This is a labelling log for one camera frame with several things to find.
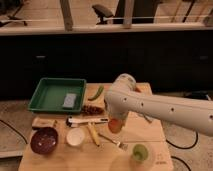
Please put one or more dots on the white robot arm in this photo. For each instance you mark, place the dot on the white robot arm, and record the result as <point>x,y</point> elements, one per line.
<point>121,98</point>

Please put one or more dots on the green plastic tray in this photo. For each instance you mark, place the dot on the green plastic tray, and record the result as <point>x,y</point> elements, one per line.
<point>50,94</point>

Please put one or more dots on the dark red bowl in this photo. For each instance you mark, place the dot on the dark red bowl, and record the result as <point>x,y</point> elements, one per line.
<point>44,141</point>

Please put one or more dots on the small wooden block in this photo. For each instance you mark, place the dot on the small wooden block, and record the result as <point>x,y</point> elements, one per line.
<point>41,123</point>

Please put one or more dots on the green chili pepper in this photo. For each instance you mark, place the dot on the green chili pepper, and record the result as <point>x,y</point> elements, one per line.
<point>97,94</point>

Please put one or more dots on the yellow banana piece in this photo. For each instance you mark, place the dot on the yellow banana piece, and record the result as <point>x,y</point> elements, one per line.
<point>94,133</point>

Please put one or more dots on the metal fork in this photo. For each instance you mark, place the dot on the metal fork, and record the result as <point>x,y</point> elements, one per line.
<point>119,144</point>

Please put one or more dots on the grey sponge block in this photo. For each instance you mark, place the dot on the grey sponge block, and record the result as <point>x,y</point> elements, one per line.
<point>69,100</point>

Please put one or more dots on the green plastic cup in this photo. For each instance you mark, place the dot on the green plastic cup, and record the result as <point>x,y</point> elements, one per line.
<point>139,153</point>

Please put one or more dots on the white handled knife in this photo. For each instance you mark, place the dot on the white handled knife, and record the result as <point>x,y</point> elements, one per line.
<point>74,122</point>

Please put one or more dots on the white paper cup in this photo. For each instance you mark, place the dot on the white paper cup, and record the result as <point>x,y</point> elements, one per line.
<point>75,137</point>

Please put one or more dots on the red orange apple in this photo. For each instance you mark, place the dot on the red orange apple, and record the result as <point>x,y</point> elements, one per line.
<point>115,126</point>

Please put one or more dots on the orange bowl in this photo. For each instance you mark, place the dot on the orange bowl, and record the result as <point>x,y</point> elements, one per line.
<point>137,90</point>

